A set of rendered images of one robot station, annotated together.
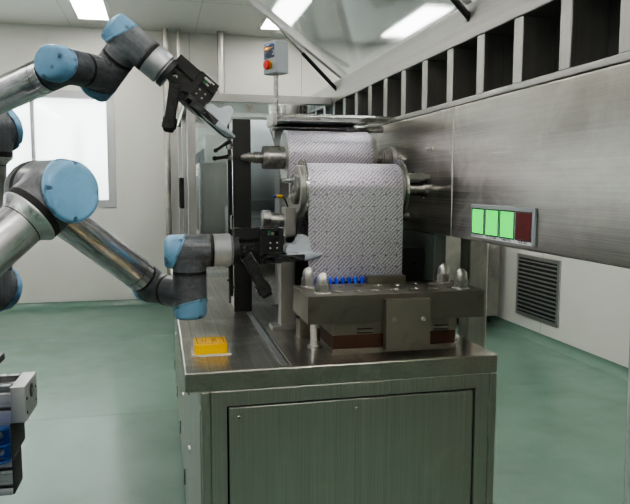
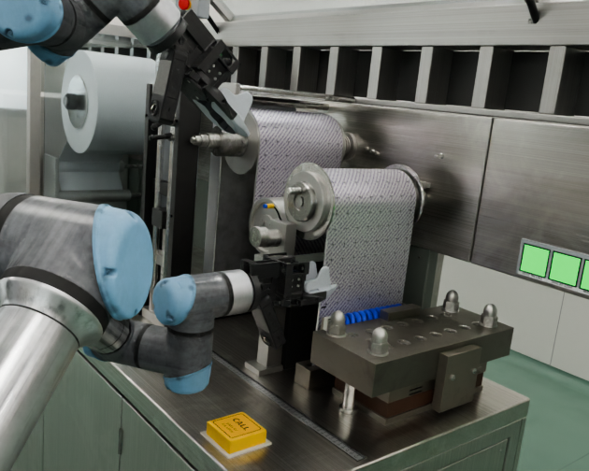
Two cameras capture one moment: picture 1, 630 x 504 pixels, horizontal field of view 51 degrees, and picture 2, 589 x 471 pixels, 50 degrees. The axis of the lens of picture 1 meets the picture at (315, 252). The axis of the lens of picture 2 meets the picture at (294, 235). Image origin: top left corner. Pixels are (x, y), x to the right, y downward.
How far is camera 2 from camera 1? 0.82 m
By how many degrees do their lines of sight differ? 27
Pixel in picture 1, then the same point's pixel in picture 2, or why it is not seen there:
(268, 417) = not seen: outside the picture
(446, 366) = (495, 421)
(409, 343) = (458, 399)
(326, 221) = (343, 246)
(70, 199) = (132, 282)
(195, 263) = (208, 319)
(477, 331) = not seen: hidden behind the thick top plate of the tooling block
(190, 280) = (201, 342)
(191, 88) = (206, 64)
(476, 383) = (511, 432)
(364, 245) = (375, 271)
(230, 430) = not seen: outside the picture
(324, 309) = (388, 376)
